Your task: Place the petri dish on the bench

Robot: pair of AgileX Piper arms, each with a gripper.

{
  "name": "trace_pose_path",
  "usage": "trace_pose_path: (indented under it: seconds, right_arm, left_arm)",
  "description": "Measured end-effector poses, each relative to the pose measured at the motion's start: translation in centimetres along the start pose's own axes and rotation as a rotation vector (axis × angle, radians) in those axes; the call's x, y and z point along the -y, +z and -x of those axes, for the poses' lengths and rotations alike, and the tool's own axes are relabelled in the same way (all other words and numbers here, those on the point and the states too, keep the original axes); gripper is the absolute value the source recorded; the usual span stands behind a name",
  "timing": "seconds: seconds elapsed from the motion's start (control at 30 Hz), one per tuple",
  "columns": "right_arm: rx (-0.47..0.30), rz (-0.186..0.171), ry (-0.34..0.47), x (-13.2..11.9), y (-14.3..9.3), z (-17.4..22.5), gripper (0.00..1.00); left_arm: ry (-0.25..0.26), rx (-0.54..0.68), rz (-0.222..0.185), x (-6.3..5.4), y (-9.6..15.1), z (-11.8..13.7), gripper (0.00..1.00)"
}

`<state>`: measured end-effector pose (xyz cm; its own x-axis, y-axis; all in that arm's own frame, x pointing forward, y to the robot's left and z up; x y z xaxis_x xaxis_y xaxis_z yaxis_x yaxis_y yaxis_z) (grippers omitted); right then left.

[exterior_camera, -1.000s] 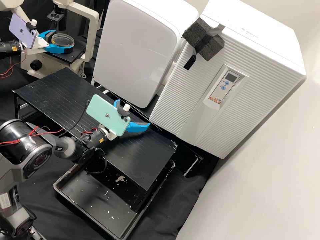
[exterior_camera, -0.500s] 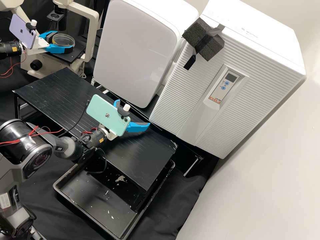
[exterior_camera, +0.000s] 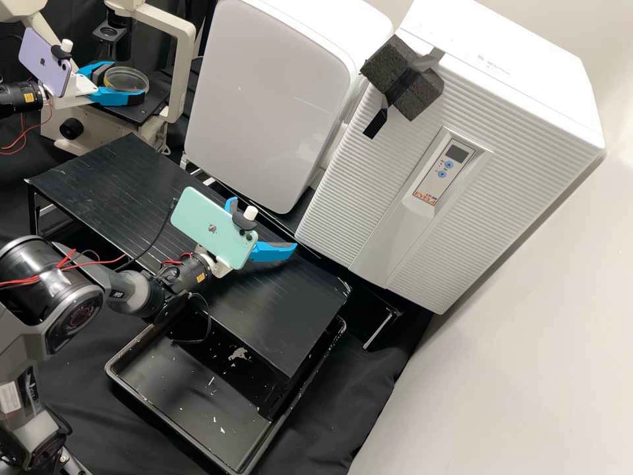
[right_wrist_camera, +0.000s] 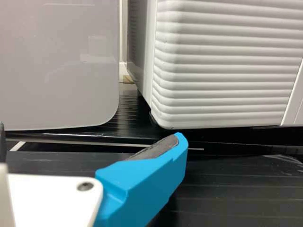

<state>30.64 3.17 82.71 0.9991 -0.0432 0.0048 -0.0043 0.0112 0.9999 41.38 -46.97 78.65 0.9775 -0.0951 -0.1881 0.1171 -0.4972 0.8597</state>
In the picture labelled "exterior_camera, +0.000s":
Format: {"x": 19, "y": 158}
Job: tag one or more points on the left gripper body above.
{"x": 81, "y": 89}

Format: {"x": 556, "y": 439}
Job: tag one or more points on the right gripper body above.
{"x": 221, "y": 267}

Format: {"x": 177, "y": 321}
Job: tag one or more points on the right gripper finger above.
{"x": 269, "y": 252}
{"x": 231, "y": 204}

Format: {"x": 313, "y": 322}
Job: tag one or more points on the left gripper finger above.
{"x": 118, "y": 99}
{"x": 94, "y": 71}

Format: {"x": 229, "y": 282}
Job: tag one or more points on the petri dish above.
{"x": 126, "y": 79}

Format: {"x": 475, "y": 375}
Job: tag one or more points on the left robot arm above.
{"x": 20, "y": 96}

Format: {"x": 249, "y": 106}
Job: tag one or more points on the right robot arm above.
{"x": 49, "y": 297}

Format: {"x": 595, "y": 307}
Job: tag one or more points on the cream microscope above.
{"x": 99, "y": 119}

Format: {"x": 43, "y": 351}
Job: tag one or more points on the black platform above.
{"x": 368, "y": 292}
{"x": 123, "y": 198}

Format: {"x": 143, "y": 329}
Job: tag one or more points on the white box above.
{"x": 272, "y": 99}

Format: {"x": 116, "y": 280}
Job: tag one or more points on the black tray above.
{"x": 198, "y": 396}

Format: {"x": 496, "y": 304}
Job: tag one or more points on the incubator door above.
{"x": 494, "y": 222}

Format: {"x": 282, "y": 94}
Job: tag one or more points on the white incubator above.
{"x": 494, "y": 49}

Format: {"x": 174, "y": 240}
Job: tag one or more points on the right wrist camera phone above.
{"x": 207, "y": 222}

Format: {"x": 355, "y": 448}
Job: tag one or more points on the wrist camera phone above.
{"x": 207, "y": 222}
{"x": 42, "y": 59}

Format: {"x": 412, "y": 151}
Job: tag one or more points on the left wrist camera phone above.
{"x": 42, "y": 59}

